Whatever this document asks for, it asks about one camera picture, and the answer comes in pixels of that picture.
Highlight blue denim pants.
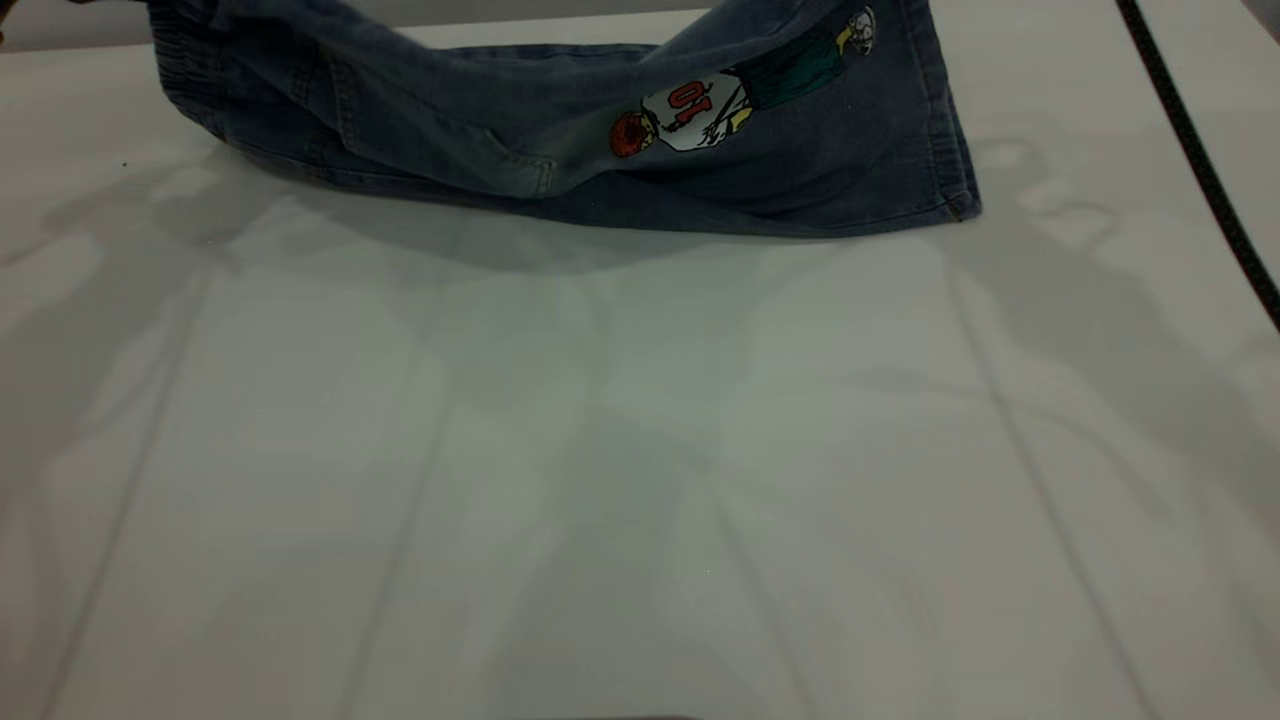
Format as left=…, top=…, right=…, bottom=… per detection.
left=145, top=0, right=983, bottom=239

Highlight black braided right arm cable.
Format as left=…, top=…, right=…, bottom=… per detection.
left=1115, top=0, right=1280, bottom=333

